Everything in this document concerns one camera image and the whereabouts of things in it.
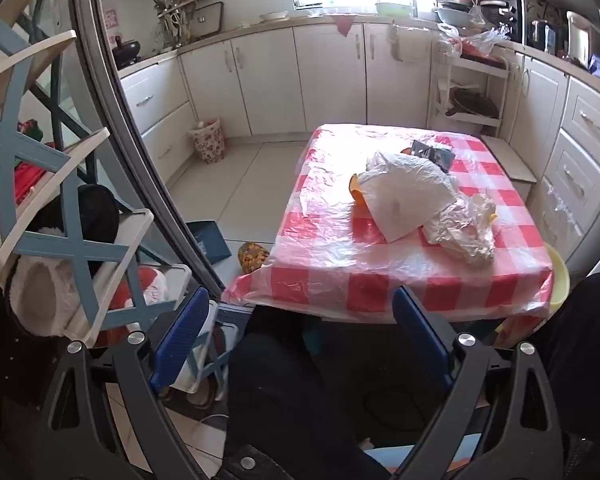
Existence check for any red checkered tablecloth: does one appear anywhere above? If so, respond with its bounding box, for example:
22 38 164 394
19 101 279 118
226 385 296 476
222 122 556 321

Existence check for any white base cabinet with doors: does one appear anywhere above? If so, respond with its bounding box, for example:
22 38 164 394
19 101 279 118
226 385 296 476
180 20 436 138

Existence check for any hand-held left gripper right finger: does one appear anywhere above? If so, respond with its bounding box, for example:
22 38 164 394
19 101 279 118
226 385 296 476
391 285 568 480

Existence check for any blue white shoe rack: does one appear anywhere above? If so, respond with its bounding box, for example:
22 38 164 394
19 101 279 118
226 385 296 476
0 15 241 411

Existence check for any white step stool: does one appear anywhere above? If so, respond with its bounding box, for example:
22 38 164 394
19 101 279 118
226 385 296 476
480 135 538 201

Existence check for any hollow orange peel shell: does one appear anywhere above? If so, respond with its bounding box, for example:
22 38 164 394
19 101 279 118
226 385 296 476
349 174 376 207

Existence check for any black microwave oven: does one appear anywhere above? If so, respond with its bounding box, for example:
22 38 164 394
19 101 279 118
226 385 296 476
477 0 523 43

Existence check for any clear plastic film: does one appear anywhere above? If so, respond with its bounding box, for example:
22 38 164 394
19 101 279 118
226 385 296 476
540 180 581 231

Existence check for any crumpled clear plastic bag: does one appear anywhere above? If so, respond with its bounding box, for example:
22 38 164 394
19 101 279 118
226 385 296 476
420 192 498 263

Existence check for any green basin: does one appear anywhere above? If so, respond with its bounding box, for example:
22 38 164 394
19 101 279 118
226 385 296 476
375 2 415 17

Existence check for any black shoe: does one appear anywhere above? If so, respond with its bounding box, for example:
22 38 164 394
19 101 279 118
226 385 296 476
77 185 121 281

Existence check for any printed foil food bag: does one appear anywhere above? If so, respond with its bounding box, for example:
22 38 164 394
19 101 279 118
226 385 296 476
411 140 455 173

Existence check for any yellow patterned slipper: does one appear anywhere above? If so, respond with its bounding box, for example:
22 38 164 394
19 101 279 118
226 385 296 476
236 241 268 275

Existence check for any white cabinet with small drawers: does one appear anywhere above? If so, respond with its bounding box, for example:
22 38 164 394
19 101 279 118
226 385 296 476
500 50 600 266

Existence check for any pale yellow plastic basin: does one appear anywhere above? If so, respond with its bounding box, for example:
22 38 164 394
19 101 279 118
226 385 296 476
545 245 572 311

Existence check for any black pan with lid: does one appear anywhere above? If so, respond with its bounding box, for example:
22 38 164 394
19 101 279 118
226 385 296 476
446 89 500 121

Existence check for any white fluffy slipper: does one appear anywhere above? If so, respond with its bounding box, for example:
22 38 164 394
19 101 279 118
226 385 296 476
5 255 81 336

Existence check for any utensil holder with utensils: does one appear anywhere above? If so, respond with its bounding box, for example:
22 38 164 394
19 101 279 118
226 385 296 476
152 0 198 51

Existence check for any grey sliding door frame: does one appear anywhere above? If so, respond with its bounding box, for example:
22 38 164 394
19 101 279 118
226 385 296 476
67 0 226 311

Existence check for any electric kettle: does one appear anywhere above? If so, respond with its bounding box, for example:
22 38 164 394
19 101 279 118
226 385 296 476
527 20 551 51

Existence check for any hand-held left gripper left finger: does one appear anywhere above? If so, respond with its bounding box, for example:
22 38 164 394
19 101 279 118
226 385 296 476
30 286 211 480

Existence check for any floral waste basket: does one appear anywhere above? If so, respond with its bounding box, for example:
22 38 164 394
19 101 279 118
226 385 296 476
189 117 226 164

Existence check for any black wok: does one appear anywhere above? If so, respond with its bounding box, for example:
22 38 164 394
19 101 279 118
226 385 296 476
111 35 143 68

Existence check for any red white sneaker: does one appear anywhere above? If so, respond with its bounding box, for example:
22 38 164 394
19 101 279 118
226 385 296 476
107 267 191 331

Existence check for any blue dustpan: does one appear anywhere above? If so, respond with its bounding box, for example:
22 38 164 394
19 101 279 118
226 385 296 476
186 219 231 263

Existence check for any white storage rack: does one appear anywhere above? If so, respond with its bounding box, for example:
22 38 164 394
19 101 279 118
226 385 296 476
430 52 511 143

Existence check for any steel pot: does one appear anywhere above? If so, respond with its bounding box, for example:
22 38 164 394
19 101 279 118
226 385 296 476
565 10 600 68

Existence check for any white red-print plastic bag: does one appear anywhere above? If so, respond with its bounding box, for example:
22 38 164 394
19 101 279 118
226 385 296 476
437 22 463 56

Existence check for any wall spice rack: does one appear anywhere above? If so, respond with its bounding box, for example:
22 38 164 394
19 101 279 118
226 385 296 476
180 0 226 36

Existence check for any white two-drawer base cabinet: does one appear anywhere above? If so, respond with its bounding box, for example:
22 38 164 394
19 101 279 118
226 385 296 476
117 57 201 191

